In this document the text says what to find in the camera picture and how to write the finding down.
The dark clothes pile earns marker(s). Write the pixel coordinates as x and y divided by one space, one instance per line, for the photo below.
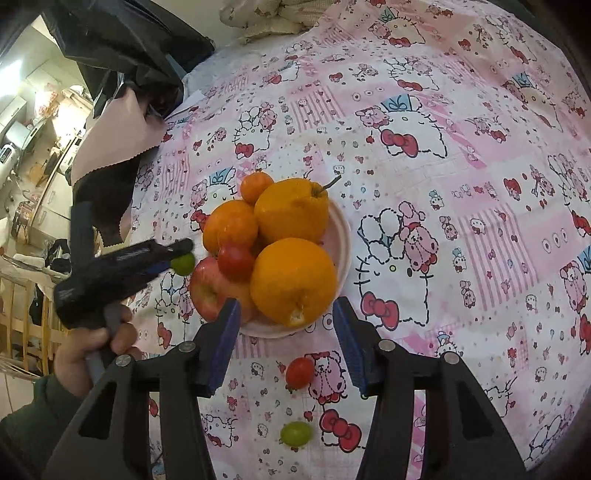
57 256

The person's left forearm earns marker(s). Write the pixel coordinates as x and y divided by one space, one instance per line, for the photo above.
32 424

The red apple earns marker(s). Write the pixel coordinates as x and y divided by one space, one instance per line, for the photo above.
210 288

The floral quilted cushion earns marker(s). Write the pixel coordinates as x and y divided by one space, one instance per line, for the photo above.
277 18

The large round orange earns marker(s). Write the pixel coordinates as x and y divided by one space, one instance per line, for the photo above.
293 281

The black bag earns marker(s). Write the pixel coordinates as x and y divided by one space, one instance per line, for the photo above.
129 41

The medium round orange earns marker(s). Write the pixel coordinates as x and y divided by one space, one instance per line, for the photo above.
228 226

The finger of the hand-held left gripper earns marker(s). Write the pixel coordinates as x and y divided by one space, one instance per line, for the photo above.
175 247
162 269

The wooden chair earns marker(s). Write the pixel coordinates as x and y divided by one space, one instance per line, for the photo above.
46 332

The pink round plate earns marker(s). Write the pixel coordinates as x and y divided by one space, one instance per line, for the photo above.
338 237

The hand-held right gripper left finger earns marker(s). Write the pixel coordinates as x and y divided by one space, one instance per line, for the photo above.
224 350

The large orange with stem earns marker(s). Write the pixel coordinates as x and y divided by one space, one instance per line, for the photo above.
291 212

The red cherry tomato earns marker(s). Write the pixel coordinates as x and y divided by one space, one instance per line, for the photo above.
235 261
299 373

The pink cartoon printed bed sheet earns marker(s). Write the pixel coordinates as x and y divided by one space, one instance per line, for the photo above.
461 207

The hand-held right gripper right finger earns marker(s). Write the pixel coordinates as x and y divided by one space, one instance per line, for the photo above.
353 350

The person's left hand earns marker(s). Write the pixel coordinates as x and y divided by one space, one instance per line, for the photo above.
74 357

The black cloth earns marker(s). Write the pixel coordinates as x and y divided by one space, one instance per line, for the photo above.
108 203

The small mandarin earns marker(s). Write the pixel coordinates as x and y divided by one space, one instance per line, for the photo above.
256 187

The green grape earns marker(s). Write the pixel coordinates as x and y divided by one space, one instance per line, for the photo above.
184 264
295 434

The silver kitchen appliance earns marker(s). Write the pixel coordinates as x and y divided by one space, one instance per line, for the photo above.
16 136

